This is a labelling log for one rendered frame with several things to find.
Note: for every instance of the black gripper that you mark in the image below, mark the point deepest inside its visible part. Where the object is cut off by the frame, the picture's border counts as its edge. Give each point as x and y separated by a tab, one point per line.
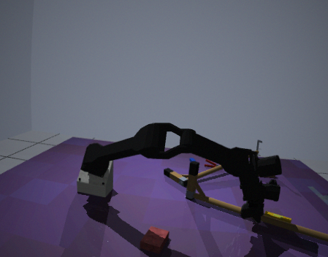
252	208

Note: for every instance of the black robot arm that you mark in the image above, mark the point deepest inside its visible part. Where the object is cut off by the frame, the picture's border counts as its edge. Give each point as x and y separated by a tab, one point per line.
150	140

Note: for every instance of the reddish-brown cube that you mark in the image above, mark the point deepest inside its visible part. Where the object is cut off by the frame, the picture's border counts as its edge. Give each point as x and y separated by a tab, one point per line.
154	239

